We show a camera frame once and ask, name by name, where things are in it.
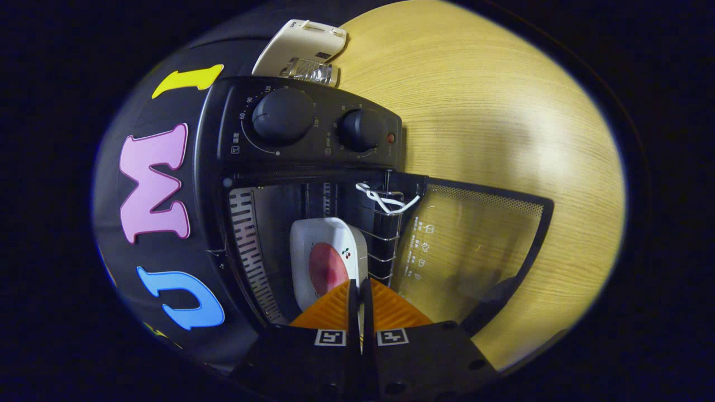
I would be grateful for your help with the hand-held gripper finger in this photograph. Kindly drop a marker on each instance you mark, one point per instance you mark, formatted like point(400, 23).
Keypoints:
point(367, 307)
point(353, 307)

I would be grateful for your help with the white square plate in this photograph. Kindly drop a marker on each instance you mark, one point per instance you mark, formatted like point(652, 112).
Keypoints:
point(318, 231)

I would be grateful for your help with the black toaster oven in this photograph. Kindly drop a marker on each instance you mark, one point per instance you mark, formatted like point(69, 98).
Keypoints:
point(324, 111)

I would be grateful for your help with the white pop-up toaster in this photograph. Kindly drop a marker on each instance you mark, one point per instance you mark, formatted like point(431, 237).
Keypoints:
point(296, 47)

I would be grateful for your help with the clear glass cup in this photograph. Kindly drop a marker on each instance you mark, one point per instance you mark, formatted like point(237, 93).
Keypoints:
point(310, 72)

